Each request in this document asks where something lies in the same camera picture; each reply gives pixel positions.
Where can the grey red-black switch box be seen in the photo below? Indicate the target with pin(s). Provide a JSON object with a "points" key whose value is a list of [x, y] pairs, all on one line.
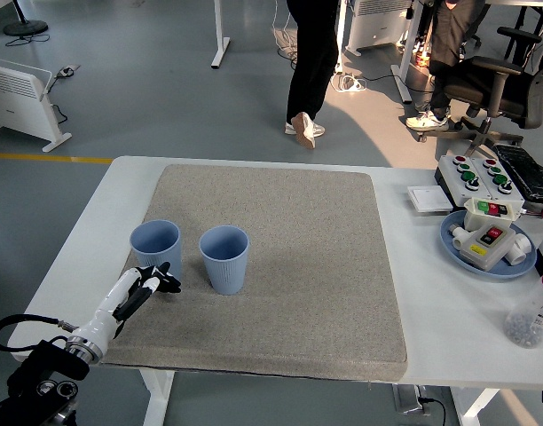
{"points": [[486, 253]]}

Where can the grey floor power strip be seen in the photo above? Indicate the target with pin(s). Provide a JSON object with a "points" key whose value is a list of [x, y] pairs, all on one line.
{"points": [[67, 70]]}

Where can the white desk leg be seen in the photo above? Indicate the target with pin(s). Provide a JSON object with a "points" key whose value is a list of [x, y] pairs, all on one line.
{"points": [[406, 57], [220, 26]]}

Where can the white panel heater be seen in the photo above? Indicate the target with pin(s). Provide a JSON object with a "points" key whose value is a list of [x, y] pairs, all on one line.
{"points": [[18, 102], [378, 26]]}

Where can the black office chair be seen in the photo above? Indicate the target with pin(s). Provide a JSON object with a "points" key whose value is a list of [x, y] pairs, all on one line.
{"points": [[520, 97]]}

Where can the white green-red switch box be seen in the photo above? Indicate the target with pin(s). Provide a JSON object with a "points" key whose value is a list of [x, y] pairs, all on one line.
{"points": [[473, 215]]}

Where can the seated person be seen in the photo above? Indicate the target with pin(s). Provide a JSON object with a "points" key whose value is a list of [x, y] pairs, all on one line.
{"points": [[449, 35]]}

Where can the white pipe fitting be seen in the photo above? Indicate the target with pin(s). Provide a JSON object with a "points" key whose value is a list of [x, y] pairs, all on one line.
{"points": [[520, 250], [458, 237]]}

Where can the white push-button control box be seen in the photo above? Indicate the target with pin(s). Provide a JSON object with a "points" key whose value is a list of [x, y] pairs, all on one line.
{"points": [[484, 171], [453, 182]]}

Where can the blue ribbed cup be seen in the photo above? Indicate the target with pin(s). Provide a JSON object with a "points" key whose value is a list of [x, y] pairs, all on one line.
{"points": [[225, 275], [158, 248]]}

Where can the clear red-capped bottle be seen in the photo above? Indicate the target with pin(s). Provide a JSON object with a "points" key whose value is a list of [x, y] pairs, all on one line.
{"points": [[531, 315]]}

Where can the white table leg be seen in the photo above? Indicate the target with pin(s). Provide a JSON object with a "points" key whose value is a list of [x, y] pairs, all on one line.
{"points": [[158, 395]]}

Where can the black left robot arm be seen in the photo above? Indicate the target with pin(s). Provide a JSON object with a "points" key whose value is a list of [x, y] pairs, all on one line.
{"points": [[45, 368]]}

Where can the standing person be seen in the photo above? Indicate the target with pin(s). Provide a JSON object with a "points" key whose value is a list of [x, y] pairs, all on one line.
{"points": [[307, 66]]}

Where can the black wrapped bundle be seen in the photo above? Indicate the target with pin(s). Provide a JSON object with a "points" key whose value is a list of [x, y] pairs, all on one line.
{"points": [[526, 171]]}

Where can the grey-brown mat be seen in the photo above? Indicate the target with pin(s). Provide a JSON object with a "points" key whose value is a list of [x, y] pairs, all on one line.
{"points": [[298, 266]]}

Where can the white wall switch plate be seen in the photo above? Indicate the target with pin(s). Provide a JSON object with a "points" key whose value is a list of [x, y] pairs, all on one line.
{"points": [[429, 198]]}

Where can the blue plate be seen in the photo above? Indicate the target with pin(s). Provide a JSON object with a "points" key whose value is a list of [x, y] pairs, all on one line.
{"points": [[449, 257]]}

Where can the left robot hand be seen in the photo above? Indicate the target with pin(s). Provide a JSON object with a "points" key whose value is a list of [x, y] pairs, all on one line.
{"points": [[107, 310]]}

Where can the grey under-table power box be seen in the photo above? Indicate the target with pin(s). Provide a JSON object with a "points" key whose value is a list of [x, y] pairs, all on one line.
{"points": [[406, 399]]}

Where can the black fan stand base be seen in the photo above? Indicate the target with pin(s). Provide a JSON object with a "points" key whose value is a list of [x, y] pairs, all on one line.
{"points": [[25, 28]]}

